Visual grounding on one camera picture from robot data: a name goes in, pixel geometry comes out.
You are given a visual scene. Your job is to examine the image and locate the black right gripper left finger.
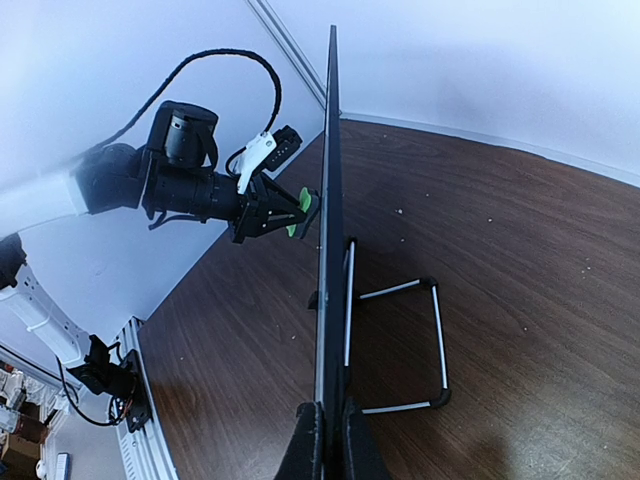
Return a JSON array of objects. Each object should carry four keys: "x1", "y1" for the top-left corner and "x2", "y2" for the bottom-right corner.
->
[{"x1": 274, "y1": 402, "x2": 324, "y2": 480}]

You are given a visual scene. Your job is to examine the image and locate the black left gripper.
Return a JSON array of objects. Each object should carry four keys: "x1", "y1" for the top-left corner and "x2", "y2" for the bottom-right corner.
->
[{"x1": 230, "y1": 175, "x2": 306, "y2": 244}]

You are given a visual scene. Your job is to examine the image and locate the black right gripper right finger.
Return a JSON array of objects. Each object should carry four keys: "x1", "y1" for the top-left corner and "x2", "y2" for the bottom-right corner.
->
[{"x1": 342, "y1": 397, "x2": 391, "y2": 480}]

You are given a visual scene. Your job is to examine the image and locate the green whiteboard eraser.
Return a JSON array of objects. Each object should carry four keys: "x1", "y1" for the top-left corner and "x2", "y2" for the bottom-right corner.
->
[{"x1": 286, "y1": 187, "x2": 321, "y2": 239}]

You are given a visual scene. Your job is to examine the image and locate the white whiteboard with writing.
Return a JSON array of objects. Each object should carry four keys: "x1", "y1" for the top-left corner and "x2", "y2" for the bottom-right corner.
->
[{"x1": 314, "y1": 25, "x2": 346, "y2": 479}]

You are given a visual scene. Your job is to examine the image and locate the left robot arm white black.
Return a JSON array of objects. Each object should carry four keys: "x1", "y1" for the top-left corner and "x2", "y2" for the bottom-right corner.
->
[{"x1": 1, "y1": 101, "x2": 319, "y2": 400}]

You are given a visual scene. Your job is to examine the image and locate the black whiteboard stand foot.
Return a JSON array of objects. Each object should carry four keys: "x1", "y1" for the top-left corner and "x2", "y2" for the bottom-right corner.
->
[{"x1": 307, "y1": 290, "x2": 318, "y2": 311}]

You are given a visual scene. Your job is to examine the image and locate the white wire whiteboard stand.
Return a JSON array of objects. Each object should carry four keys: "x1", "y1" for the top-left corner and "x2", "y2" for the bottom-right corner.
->
[{"x1": 343, "y1": 237, "x2": 452, "y2": 417}]

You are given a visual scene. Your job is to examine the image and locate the aluminium front frame rail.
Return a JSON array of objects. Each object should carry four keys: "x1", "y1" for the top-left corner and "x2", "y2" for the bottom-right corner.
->
[{"x1": 0, "y1": 314, "x2": 181, "y2": 480}]

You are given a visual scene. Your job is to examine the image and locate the left aluminium corner post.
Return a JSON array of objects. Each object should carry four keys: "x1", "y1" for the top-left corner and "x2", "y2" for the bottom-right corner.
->
[{"x1": 245, "y1": 0, "x2": 326, "y2": 108}]

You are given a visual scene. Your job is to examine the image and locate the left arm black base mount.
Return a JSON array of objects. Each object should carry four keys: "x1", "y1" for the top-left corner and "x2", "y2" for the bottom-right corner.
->
[{"x1": 68, "y1": 335, "x2": 152, "y2": 433}]

